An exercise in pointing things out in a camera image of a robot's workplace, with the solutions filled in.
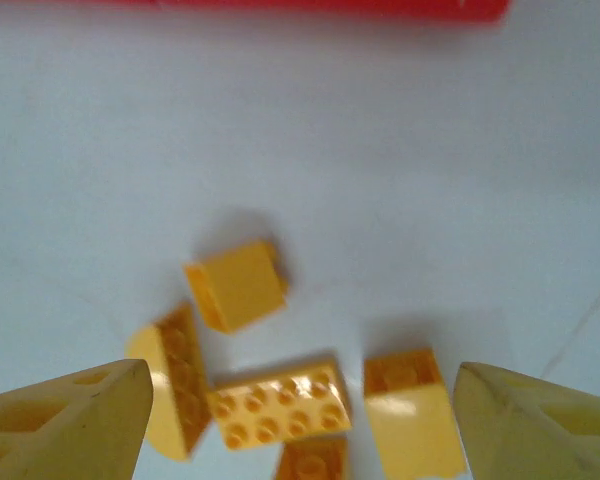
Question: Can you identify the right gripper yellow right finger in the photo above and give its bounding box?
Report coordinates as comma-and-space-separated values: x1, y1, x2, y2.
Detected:
452, 361, 600, 480

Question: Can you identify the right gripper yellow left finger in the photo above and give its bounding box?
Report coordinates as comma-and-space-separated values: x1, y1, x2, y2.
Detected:
0, 357, 154, 480

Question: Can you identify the yellow curved lego brick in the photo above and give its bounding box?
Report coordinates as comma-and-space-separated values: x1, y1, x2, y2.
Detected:
124, 301, 214, 462

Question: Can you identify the yellow tall lego brick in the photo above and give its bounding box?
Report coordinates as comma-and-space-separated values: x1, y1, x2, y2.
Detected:
183, 239, 290, 335
363, 347, 467, 480

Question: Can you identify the yellow eight-stud lego brick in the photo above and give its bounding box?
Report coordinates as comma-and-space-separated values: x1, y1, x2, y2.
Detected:
207, 352, 354, 451

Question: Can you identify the yellow flat lego brick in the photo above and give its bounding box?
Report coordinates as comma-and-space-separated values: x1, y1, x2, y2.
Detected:
274, 435, 350, 480

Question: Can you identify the red plastic bin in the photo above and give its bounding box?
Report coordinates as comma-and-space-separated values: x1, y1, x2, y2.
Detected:
149, 0, 511, 24

